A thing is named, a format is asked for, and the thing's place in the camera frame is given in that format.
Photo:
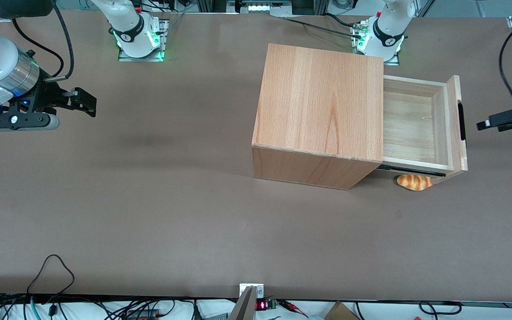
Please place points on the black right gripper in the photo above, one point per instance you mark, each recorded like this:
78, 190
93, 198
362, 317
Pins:
48, 96

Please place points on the black metal drawer slide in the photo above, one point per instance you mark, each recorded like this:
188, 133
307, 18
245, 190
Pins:
411, 170

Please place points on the wooden drawer cabinet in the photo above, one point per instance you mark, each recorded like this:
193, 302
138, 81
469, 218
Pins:
318, 106

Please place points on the toy bread roll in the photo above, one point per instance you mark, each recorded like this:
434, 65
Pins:
414, 182

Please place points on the white power strip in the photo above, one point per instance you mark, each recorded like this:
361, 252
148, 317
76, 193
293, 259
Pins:
265, 6

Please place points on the brown cardboard piece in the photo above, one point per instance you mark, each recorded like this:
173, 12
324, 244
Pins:
340, 312

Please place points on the red digit display module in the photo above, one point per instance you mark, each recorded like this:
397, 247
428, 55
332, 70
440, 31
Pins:
261, 305

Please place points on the red clip lead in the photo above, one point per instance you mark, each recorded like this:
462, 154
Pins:
294, 306

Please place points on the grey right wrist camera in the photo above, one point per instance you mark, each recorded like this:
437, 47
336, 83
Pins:
48, 122

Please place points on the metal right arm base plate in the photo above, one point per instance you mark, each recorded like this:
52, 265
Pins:
165, 40

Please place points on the white metal bracket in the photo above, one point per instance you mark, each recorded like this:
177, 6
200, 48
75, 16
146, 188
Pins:
259, 291

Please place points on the grey camera mount bar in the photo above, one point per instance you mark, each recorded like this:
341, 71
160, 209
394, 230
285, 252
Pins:
243, 306

